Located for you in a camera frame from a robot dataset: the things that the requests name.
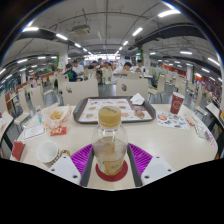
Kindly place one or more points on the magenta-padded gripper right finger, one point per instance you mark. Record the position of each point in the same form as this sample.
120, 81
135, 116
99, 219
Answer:
142, 159

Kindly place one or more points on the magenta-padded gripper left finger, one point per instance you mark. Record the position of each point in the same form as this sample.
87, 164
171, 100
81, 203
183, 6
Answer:
80, 159

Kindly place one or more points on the clear bottle with yellow cap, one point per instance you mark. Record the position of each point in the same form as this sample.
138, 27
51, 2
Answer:
110, 146

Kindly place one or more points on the small red sauce packet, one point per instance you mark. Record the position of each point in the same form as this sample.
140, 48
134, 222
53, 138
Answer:
189, 121
58, 131

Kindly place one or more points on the flat round red coaster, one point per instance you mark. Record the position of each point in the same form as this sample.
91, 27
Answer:
111, 177

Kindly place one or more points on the dark food tray, paper liner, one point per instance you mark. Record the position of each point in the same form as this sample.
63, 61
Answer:
133, 113

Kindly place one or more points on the colourful sticker sheet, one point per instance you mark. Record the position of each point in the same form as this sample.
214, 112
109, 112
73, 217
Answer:
171, 120

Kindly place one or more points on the crumpled food wrapper with fries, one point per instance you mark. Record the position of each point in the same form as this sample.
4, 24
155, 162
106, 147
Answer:
56, 115

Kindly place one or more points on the white printed card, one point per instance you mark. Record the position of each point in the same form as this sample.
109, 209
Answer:
34, 132

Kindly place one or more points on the crumpled white napkin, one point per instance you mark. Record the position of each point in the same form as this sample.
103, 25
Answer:
137, 99

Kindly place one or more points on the red tissue packet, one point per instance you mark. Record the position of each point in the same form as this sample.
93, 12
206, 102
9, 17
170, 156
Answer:
18, 150

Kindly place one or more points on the clear plastic wrapper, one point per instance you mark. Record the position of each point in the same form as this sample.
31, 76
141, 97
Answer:
201, 131

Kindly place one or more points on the red paper cup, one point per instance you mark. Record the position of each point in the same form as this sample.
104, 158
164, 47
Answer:
176, 104

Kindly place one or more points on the cream chair with round hole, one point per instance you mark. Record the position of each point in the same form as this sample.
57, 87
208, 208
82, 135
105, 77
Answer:
81, 91
136, 88

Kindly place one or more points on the white paper with red print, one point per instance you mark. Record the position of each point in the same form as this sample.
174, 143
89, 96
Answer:
211, 140

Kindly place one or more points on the far cream chairs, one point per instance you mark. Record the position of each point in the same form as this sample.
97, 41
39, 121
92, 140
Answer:
160, 85

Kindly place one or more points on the cream side table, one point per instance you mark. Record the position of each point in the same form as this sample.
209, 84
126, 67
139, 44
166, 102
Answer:
215, 111
5, 126

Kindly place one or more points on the person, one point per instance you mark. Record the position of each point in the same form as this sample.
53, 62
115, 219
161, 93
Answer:
140, 68
79, 69
71, 75
120, 71

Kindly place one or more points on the ceiling air conditioner unit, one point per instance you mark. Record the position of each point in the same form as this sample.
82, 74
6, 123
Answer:
80, 29

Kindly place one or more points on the ceiling strip lights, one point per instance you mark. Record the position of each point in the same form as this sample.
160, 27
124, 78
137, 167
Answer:
168, 13

